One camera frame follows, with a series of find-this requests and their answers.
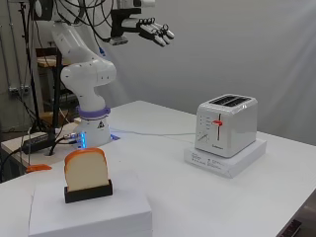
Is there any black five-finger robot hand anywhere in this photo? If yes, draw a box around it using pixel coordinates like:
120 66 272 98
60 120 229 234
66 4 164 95
135 17 176 47

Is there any toy bread slice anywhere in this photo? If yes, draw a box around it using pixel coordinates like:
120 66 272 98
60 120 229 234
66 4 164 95
63 147 111 194

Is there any white hanging sheet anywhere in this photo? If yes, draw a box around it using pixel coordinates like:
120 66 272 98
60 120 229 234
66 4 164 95
108 0 316 146

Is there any wooden desk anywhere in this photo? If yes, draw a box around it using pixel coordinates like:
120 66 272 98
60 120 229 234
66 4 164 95
35 45 72 132

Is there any steel toaster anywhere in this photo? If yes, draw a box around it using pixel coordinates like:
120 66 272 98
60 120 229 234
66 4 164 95
194 93 259 159

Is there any black stand pole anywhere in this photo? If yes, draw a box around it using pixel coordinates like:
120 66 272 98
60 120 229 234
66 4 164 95
18 0 50 132

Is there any white flat box with print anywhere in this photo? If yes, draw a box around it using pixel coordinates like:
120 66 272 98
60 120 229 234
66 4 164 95
183 137 268 180

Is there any black power strip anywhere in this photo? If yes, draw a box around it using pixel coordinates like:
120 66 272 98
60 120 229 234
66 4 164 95
21 131 50 155

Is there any black block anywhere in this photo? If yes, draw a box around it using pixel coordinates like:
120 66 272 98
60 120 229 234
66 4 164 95
63 179 114 204

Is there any orange clamp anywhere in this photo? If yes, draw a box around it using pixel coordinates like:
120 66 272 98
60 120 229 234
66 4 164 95
25 163 53 174

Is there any plain white flat box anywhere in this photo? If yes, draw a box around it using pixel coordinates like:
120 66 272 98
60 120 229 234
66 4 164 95
28 177 153 237

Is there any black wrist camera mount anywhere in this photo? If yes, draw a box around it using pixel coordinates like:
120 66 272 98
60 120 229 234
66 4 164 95
110 8 142 46

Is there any cable with blue plug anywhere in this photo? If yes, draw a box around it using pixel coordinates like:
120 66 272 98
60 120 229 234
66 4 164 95
98 45 109 59

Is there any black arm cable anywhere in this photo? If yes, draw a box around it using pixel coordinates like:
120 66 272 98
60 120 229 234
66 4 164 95
53 0 117 43

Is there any white toaster power cable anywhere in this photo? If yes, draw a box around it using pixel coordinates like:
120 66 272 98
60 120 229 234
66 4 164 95
110 127 198 143

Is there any black base cable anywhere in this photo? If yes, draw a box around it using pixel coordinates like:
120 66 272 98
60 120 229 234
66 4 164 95
48 131 82 156

